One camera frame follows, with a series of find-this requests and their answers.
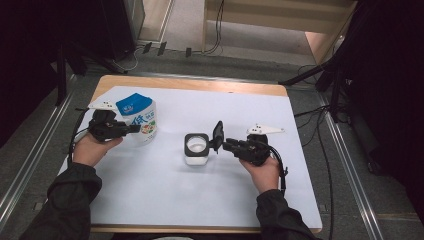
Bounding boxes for white table mat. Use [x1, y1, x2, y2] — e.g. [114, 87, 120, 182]
[58, 85, 323, 230]

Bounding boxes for white floor cable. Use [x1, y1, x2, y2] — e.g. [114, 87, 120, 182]
[111, 45, 145, 73]

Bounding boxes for person's left hand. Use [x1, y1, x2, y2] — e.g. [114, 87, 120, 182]
[72, 132, 124, 168]

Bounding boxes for black metal stand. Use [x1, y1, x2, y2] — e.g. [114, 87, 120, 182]
[54, 41, 129, 108]

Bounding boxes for black floor cable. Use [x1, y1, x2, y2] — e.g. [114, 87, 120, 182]
[294, 104, 335, 240]

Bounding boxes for black tripod stand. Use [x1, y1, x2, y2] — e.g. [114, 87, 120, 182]
[278, 49, 349, 124]

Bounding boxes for white and blue salt bag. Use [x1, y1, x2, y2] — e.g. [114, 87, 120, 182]
[115, 92, 158, 147]

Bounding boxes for black curtain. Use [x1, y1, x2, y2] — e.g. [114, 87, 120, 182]
[333, 0, 424, 223]
[0, 0, 136, 148]

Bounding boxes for light wooden shelf unit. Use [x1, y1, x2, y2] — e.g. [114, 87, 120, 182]
[201, 0, 358, 66]

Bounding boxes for black hanging cable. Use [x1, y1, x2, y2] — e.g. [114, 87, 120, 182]
[203, 0, 225, 55]

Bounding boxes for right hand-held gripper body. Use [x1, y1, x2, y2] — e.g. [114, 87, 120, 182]
[234, 123, 286, 167]

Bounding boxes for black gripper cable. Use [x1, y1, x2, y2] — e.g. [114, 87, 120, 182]
[268, 146, 290, 198]
[67, 107, 92, 165]

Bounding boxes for metal floor rail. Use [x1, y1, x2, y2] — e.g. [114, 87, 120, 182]
[0, 74, 80, 231]
[316, 93, 385, 240]

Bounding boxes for person's right hand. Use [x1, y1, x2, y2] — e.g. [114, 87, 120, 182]
[239, 156, 282, 195]

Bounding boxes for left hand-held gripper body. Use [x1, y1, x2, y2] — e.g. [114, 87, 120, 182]
[87, 99, 131, 143]

